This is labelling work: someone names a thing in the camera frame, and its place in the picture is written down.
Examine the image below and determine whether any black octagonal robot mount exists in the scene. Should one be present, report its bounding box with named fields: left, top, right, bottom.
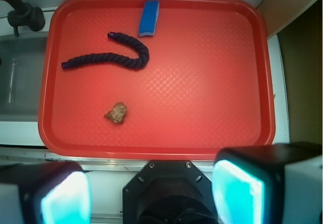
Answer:
left=122, top=160, right=218, bottom=223

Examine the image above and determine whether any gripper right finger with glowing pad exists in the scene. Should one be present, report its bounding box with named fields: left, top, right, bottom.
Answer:
left=211, top=142, right=322, bottom=223

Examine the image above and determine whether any black faucet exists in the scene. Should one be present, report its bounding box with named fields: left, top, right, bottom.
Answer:
left=1, top=0, right=45, bottom=37

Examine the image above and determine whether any brown rock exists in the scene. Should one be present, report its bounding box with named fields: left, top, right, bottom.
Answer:
left=103, top=102, right=128, bottom=124

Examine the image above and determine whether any dark blue twisted rope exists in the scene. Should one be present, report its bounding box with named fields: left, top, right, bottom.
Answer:
left=61, top=31, right=150, bottom=71

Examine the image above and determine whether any stainless steel sink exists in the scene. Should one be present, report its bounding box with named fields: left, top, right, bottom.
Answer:
left=1, top=32, right=48, bottom=122

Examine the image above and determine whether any red plastic tray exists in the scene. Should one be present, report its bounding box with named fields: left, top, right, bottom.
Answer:
left=38, top=0, right=275, bottom=160

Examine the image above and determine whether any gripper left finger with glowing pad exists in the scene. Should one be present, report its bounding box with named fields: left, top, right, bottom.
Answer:
left=1, top=161, right=92, bottom=223

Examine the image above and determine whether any blue sponge block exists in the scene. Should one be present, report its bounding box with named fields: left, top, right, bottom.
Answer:
left=138, top=0, right=159, bottom=37

